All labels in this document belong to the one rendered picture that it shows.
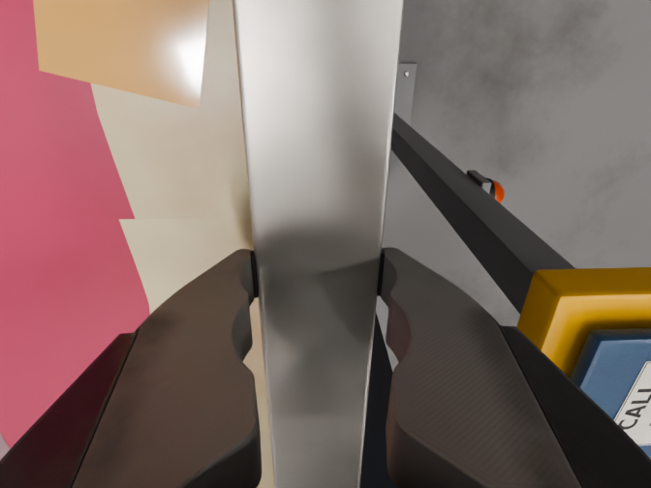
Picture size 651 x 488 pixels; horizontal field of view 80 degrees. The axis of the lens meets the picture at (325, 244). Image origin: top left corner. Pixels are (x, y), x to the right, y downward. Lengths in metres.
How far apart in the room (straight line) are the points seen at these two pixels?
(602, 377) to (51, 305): 0.26
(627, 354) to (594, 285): 0.04
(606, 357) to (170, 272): 0.21
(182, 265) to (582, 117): 1.30
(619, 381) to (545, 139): 1.12
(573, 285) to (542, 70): 1.07
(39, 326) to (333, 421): 0.13
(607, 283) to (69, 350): 0.27
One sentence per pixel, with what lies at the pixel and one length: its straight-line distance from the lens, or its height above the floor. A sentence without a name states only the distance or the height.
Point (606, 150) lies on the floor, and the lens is 1.47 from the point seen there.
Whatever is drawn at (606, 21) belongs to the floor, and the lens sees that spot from 1.36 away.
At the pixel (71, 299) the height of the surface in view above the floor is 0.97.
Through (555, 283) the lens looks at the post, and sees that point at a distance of 0.24.
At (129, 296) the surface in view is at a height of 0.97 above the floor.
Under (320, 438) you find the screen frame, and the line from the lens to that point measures 0.17.
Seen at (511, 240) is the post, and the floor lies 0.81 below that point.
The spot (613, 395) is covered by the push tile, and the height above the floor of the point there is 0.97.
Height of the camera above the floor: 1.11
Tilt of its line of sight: 61 degrees down
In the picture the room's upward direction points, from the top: 173 degrees clockwise
